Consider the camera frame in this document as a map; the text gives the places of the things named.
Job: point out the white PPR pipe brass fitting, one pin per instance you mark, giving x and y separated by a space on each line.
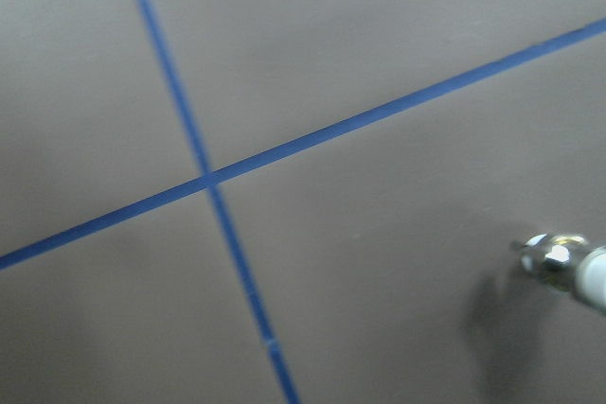
567 263

